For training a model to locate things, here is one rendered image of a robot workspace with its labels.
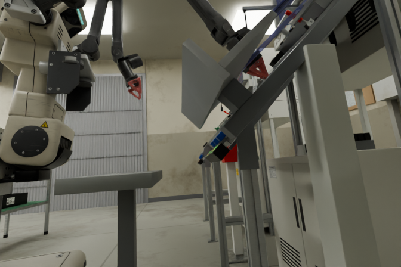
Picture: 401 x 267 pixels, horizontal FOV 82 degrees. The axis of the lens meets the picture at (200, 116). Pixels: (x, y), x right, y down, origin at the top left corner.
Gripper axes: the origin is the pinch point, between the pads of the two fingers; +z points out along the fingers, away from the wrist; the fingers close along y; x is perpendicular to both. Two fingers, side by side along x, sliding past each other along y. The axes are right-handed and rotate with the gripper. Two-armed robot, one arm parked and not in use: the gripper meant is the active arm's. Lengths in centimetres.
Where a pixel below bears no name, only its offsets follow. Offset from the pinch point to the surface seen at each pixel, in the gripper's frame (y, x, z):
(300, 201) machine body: 10, 23, 45
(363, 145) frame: -6.8, -3.2, 41.2
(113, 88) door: 372, 49, -216
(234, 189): 83, 33, 38
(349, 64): 10.5, -39.2, 21.9
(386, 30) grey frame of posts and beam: -23.5, -26.6, 16.7
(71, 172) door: 368, 209, -137
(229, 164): 83, 23, 24
